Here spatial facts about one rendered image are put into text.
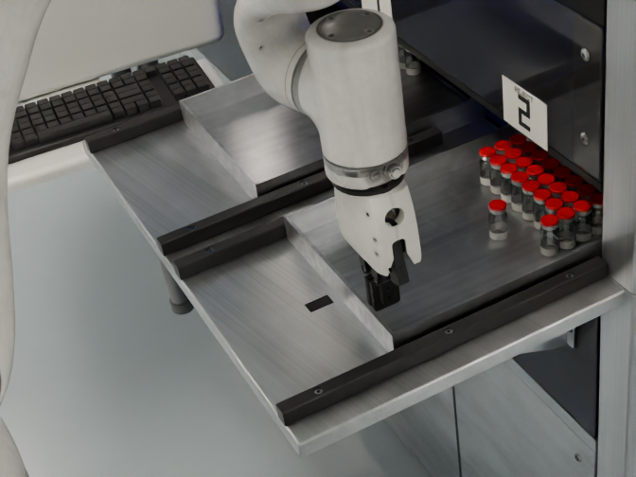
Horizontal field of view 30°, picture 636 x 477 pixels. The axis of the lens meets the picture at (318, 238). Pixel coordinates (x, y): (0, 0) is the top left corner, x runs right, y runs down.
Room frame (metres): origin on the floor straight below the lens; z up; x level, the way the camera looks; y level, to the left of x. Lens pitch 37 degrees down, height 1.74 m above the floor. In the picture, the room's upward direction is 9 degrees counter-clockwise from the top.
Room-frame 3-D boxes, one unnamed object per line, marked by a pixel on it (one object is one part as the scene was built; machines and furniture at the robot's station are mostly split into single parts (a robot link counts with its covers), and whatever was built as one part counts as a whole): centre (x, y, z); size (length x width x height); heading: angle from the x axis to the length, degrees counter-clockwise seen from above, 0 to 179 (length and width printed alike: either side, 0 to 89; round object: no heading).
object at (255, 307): (1.23, -0.04, 0.87); 0.70 x 0.48 x 0.02; 22
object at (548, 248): (1.05, -0.26, 0.90); 0.02 x 0.02 x 0.05
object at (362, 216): (0.98, -0.06, 1.03); 0.10 x 0.08 x 0.11; 22
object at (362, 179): (0.98, -0.06, 1.09); 0.09 x 0.08 x 0.03; 22
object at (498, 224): (1.09, -0.21, 0.90); 0.02 x 0.02 x 0.04
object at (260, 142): (1.41, -0.04, 0.90); 0.34 x 0.26 x 0.04; 112
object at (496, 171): (1.13, -0.25, 0.90); 0.18 x 0.02 x 0.05; 22
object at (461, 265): (1.10, -0.17, 0.90); 0.34 x 0.26 x 0.04; 112
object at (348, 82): (0.98, -0.06, 1.18); 0.09 x 0.08 x 0.13; 40
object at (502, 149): (1.14, -0.27, 0.90); 0.18 x 0.02 x 0.05; 22
